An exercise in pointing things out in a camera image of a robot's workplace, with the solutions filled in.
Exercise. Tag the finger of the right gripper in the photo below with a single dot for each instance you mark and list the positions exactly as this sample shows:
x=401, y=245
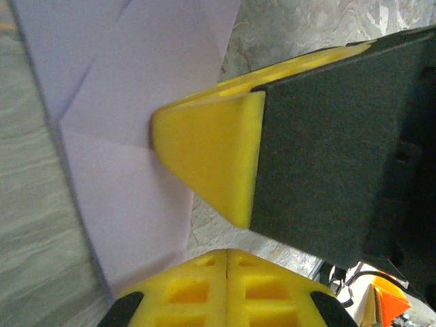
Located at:
x=299, y=66
x=306, y=153

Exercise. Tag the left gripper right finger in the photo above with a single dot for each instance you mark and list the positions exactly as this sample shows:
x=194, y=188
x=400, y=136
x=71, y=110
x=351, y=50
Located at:
x=269, y=296

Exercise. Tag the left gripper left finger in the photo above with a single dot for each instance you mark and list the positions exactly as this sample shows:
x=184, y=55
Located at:
x=184, y=296

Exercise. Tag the lilac paper sheet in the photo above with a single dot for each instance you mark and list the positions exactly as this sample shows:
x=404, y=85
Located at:
x=136, y=68

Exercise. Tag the orange background object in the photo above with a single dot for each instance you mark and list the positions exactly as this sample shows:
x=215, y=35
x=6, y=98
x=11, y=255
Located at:
x=391, y=299

